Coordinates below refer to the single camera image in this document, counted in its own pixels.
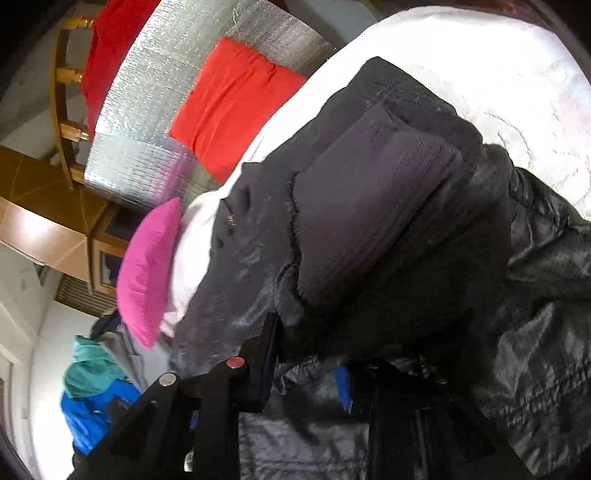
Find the red pillow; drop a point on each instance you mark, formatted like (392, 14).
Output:
(231, 106)

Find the grey garment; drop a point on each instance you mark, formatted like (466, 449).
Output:
(134, 360)

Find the blue jacket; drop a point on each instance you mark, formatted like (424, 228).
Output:
(92, 415)

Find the teal shirt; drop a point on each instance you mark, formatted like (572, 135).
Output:
(92, 364)

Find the red cloth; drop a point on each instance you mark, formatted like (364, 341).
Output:
(111, 55)

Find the wooden stair railing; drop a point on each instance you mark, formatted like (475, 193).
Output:
(60, 115)

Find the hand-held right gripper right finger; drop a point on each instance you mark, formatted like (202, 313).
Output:
(344, 387)

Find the black quilted jacket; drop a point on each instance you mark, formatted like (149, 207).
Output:
(369, 207)

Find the silver foil insulation mat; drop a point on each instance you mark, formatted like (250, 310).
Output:
(147, 115)

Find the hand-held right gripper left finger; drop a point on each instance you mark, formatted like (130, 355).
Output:
(263, 369)

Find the pink pillow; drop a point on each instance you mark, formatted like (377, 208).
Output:
(147, 277)

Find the wooden pillar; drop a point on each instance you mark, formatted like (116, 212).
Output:
(46, 184)

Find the white fleece blanket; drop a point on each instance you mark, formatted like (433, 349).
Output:
(508, 92)

